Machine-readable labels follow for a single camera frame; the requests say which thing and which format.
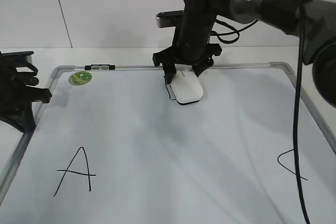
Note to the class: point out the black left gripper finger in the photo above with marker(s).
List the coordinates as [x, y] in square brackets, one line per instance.
[20, 117]
[33, 94]

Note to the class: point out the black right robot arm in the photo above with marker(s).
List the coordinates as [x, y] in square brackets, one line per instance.
[313, 21]

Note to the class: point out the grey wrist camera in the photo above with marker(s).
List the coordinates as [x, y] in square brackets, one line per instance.
[169, 19]

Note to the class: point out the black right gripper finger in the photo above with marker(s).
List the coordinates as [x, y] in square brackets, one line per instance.
[169, 72]
[200, 67]

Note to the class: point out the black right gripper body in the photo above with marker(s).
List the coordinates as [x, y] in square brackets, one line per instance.
[190, 41]

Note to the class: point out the white board with grey frame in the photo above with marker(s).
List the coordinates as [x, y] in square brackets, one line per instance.
[121, 149]

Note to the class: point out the round green magnet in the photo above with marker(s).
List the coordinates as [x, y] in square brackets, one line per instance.
[80, 78]

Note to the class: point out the white board eraser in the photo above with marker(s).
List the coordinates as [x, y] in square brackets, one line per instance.
[186, 87]

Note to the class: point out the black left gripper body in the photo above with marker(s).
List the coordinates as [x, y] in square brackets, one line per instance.
[18, 75]

